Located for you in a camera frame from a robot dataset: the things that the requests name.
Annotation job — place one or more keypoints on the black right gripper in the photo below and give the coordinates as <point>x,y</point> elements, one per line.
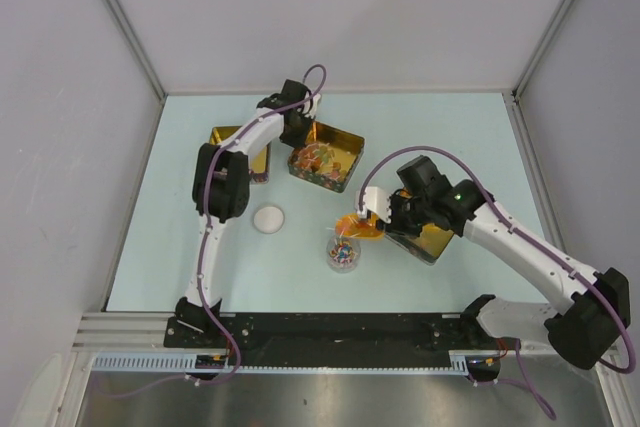
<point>394,225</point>

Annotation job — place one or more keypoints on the grey slotted cable duct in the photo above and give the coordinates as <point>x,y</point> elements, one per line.
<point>192,363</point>

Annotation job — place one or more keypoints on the tin with popsicle candies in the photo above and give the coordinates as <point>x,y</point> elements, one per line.
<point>429,246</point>

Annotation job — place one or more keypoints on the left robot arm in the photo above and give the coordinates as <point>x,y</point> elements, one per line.
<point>221,188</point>

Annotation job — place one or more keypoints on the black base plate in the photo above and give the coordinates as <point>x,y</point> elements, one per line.
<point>358,339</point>

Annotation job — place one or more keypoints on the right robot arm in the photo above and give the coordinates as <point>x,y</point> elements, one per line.
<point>585,312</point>

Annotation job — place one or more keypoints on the white jar lid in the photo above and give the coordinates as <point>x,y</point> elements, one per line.
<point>268,219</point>

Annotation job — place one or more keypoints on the orange plastic scoop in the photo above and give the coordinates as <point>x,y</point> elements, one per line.
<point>362,229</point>

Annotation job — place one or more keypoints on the clear glass jar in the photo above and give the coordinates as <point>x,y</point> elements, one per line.
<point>343,253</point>

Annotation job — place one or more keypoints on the tin with round lollipops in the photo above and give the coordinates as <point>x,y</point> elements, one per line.
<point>328,157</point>

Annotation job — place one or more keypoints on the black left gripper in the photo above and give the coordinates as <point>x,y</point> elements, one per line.
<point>298,141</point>

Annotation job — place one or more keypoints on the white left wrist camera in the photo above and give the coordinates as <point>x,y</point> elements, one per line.
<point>311,105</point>

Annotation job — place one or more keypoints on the tin with swirl lollipops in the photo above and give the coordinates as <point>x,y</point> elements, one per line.
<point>234,155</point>

